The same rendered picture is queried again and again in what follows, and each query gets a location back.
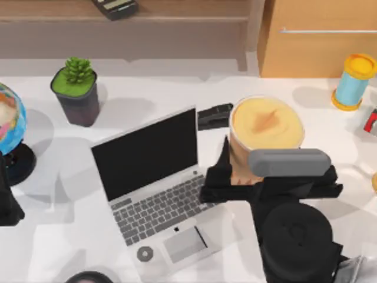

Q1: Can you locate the tan cup with yellow drink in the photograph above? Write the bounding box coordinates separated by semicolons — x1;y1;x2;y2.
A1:
227;95;306;187

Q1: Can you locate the pale grey rounded box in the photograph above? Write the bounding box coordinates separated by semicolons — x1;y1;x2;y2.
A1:
247;148;332;178

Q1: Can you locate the black stapler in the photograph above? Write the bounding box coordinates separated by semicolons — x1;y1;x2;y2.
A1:
196;103;234;131

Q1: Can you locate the silver laptop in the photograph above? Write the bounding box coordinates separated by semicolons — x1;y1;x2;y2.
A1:
90;105;225;283

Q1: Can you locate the red and black object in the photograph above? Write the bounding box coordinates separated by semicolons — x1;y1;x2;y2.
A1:
363;108;377;134

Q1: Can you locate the blue and yellow cylinder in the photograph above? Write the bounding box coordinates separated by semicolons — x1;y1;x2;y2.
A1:
330;53;377;112

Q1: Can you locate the wooden cupboard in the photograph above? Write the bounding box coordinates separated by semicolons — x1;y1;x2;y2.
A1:
257;0;377;79

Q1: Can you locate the wooden open shelf unit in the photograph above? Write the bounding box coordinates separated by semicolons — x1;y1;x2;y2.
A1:
0;0;257;72

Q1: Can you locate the green plant in black pot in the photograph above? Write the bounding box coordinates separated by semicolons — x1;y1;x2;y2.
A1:
49;57;101;128

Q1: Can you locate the dark round object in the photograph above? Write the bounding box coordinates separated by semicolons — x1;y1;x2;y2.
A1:
64;271;115;283

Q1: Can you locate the black calculator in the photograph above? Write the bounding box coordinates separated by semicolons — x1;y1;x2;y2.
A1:
90;0;140;22

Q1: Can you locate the blue globe on black stand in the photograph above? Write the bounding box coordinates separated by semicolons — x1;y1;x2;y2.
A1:
0;82;38;187

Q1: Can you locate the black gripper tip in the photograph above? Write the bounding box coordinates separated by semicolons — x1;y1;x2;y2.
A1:
0;152;26;228

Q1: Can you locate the long metal handle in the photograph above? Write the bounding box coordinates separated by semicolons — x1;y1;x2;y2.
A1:
279;27;377;34

